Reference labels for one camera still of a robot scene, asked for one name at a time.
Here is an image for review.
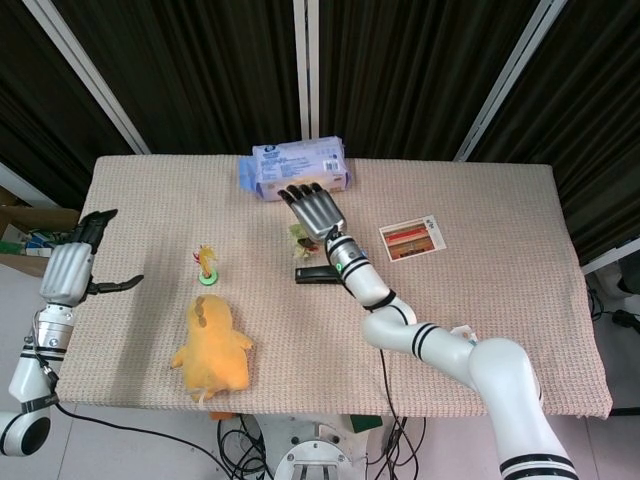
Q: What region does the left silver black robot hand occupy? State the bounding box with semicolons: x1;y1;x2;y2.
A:
39;208;145;306

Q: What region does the lavender tissue paper pack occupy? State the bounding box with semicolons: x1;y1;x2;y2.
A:
236;134;354;203

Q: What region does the white metal frame post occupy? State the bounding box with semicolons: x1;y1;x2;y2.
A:
452;0;557;162
582;238;640;274
34;0;151;155
293;0;321;141
0;162;39;204

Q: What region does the yellow plush toy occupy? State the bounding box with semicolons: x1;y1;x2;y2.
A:
169;294;256;404

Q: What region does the beige waffle weave tablecloth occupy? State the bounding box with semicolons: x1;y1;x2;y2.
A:
52;154;614;421

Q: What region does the yellow feather shuttlecock green base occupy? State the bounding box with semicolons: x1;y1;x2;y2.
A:
192;243;222;286

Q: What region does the dark green block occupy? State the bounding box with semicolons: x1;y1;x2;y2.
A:
349;415;385;435

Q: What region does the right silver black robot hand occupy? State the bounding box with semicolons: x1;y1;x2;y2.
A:
277;182;349;242

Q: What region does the black stapler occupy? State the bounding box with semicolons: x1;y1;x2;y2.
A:
293;264;346;286

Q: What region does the black cable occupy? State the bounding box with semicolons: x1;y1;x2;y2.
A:
49;402;221;451
377;347;426;480

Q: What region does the dark pleated curtain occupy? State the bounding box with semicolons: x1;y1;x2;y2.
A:
0;0;640;266

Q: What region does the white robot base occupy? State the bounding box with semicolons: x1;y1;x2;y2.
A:
249;413;386;480

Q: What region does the red building postcard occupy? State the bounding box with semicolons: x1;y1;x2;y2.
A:
378;213;448;263

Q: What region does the brown cardboard box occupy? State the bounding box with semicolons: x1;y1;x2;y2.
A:
0;187;81;276

